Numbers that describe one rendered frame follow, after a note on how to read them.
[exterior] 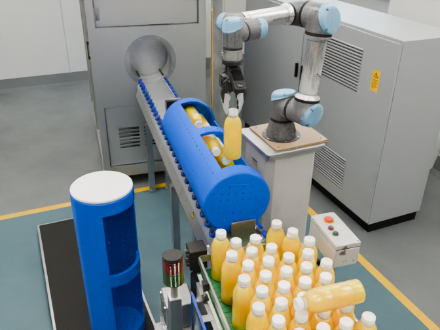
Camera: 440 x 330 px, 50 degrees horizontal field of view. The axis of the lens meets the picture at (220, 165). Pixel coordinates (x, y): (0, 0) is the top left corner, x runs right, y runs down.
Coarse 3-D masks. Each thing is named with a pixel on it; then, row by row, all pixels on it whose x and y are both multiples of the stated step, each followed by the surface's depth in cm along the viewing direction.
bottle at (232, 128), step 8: (232, 120) 185; (240, 120) 187; (224, 128) 189; (232, 128) 186; (240, 128) 187; (224, 136) 190; (232, 136) 187; (240, 136) 189; (224, 144) 192; (232, 144) 189; (240, 144) 191; (224, 152) 194; (232, 152) 191; (240, 152) 193
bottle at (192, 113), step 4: (184, 108) 260; (188, 108) 257; (192, 108) 256; (188, 112) 253; (192, 112) 251; (196, 112) 252; (192, 116) 248; (196, 116) 247; (200, 116) 249; (192, 120) 246; (196, 120) 245; (200, 120) 246
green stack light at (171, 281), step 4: (164, 272) 138; (164, 276) 139; (168, 276) 138; (172, 276) 137; (176, 276) 138; (180, 276) 139; (184, 276) 141; (164, 280) 140; (168, 280) 138; (172, 280) 138; (176, 280) 138; (180, 280) 139; (184, 280) 142; (164, 284) 140; (168, 284) 139; (172, 284) 139; (176, 284) 139; (180, 284) 140
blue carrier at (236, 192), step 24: (168, 120) 251; (192, 144) 216; (192, 168) 206; (216, 168) 192; (240, 168) 189; (216, 192) 187; (240, 192) 191; (264, 192) 194; (216, 216) 193; (240, 216) 196
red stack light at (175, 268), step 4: (164, 264) 136; (168, 264) 136; (172, 264) 135; (176, 264) 136; (180, 264) 137; (164, 268) 137; (168, 268) 136; (172, 268) 136; (176, 268) 136; (180, 268) 137; (168, 272) 137; (172, 272) 137; (176, 272) 137; (180, 272) 138
